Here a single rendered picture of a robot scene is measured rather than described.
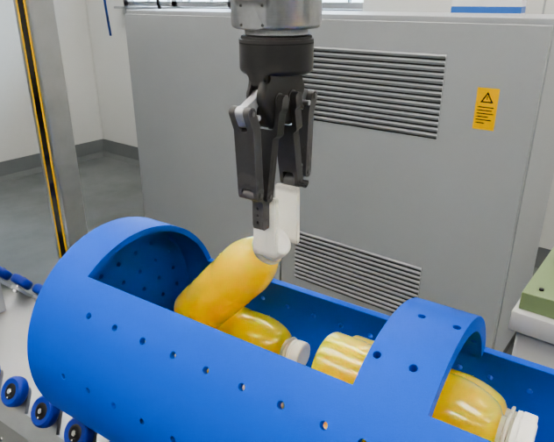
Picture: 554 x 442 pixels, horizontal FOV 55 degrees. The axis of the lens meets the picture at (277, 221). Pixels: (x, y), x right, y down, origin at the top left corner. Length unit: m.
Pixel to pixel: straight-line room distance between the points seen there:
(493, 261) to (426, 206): 0.33
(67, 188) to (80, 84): 4.35
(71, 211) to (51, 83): 0.31
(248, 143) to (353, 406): 0.26
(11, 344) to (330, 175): 1.63
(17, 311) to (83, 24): 4.71
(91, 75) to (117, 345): 5.25
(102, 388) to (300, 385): 0.24
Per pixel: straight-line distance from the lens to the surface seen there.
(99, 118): 5.86
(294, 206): 0.61
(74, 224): 1.42
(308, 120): 0.61
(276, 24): 0.52
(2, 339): 1.12
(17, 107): 5.41
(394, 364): 0.47
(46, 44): 1.33
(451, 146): 2.11
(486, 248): 2.18
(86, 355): 0.64
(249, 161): 0.53
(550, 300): 1.03
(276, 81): 0.55
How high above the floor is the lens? 1.51
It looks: 23 degrees down
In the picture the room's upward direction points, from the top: straight up
